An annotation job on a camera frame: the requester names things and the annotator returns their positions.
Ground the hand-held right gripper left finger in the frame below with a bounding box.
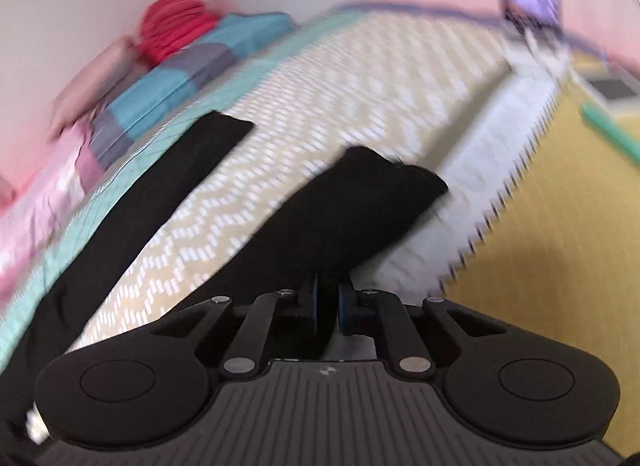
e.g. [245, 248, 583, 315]
[147, 278, 321, 379]

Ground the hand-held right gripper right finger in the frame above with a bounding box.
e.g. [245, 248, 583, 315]
[337, 282, 508, 379]

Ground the black sock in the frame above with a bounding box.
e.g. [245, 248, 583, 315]
[0, 110, 449, 466]

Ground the zigzag quilt with teal border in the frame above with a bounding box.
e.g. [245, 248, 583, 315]
[0, 10, 521, 447]

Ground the white fringed bed sheet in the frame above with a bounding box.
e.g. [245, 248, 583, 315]
[350, 36, 576, 299]

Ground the pink bolster with red end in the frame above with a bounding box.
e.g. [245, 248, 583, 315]
[47, 0, 222, 143]

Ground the green stick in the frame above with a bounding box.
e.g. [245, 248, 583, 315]
[580, 102, 640, 167]

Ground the grey mat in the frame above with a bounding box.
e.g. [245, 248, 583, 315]
[587, 76, 640, 102]

